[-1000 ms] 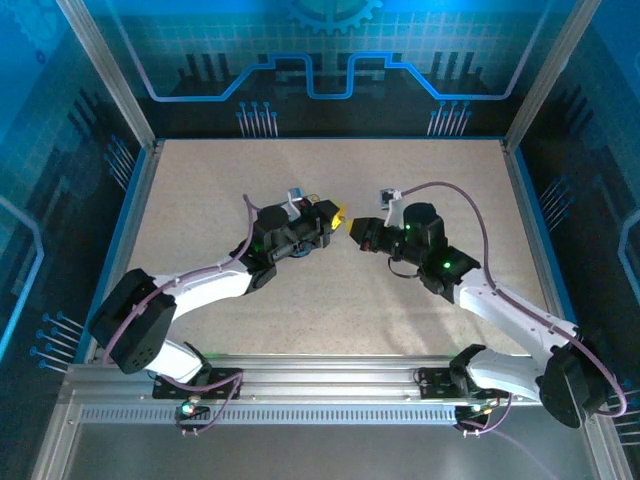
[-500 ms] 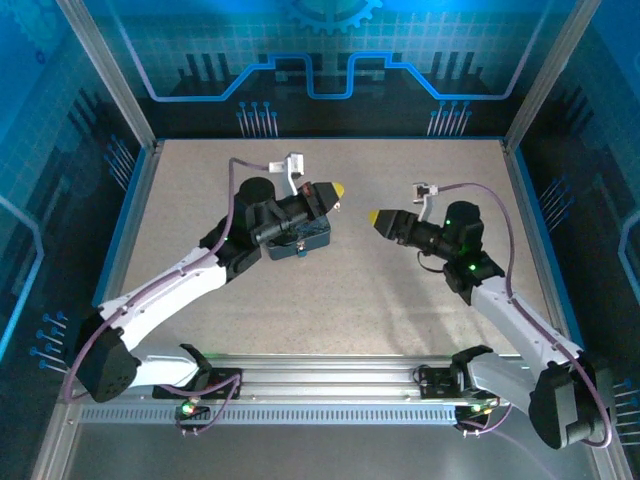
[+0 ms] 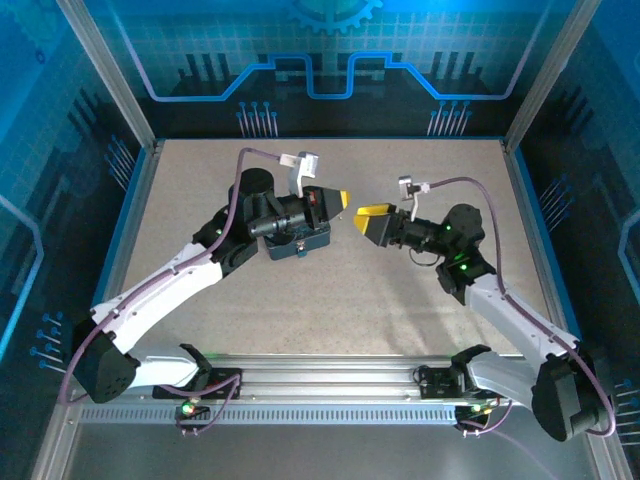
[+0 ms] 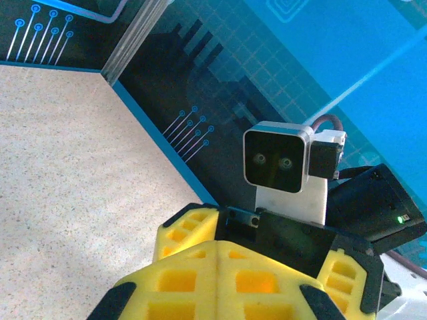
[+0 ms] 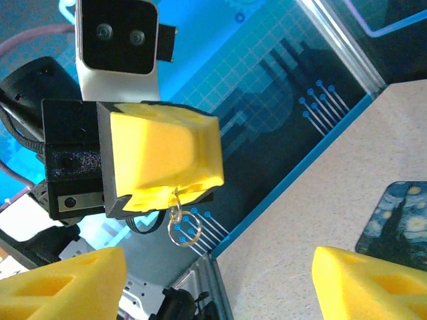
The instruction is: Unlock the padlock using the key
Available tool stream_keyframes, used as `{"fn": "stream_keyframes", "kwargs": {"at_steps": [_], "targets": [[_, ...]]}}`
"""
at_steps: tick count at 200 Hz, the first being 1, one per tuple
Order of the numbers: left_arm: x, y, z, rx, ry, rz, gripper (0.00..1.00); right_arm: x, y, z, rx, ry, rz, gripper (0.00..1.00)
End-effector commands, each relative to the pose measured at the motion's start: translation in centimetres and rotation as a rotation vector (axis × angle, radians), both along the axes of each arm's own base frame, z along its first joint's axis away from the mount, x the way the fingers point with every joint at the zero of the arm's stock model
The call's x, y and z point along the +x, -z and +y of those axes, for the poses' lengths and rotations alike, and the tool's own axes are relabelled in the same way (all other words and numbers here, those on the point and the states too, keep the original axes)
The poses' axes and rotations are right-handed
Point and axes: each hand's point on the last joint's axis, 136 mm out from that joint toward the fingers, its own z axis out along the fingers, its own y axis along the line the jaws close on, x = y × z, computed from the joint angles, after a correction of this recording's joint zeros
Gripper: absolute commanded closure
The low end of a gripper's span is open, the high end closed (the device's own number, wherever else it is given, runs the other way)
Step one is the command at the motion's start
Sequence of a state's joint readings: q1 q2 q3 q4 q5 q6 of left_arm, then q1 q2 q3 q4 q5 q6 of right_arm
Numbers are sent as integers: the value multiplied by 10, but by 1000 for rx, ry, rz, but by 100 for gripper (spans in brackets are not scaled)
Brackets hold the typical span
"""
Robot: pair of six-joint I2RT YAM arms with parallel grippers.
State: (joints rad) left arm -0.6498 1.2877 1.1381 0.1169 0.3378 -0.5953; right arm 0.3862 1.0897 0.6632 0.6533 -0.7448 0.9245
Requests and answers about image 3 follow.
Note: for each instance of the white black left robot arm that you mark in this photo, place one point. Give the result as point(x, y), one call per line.
point(165, 285)

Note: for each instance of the blue starry night tin box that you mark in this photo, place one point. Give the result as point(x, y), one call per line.
point(285, 247)

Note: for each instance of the aluminium frame post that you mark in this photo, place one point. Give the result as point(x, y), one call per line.
point(545, 75)
point(112, 75)

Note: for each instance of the metal base tray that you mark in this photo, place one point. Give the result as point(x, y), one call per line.
point(325, 455)

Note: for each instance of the aluminium side rail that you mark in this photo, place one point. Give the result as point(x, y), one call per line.
point(525, 200)
point(139, 200)

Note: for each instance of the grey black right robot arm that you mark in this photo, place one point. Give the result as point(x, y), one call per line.
point(520, 310)

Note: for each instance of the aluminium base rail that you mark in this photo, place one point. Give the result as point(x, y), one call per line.
point(325, 375)

